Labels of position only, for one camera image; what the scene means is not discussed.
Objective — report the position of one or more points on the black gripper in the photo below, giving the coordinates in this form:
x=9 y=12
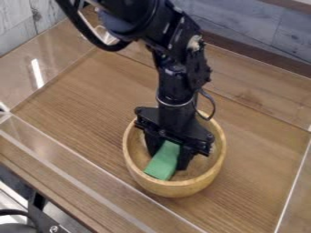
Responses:
x=173 y=124

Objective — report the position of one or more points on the green rectangular stick block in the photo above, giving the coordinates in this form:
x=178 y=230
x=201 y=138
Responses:
x=161 y=166

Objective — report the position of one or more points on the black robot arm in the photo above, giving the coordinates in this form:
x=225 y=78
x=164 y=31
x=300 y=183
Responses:
x=172 y=37

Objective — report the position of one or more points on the wooden bowl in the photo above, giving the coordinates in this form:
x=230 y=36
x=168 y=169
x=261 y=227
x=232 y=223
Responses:
x=184 y=182

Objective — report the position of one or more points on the black table leg clamp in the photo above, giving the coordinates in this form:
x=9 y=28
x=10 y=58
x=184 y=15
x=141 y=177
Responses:
x=24 y=216

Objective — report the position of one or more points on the clear acrylic side wall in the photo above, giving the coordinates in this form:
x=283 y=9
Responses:
x=96 y=198

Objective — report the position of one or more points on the clear acrylic corner bracket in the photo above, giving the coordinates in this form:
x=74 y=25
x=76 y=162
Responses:
x=94 y=29

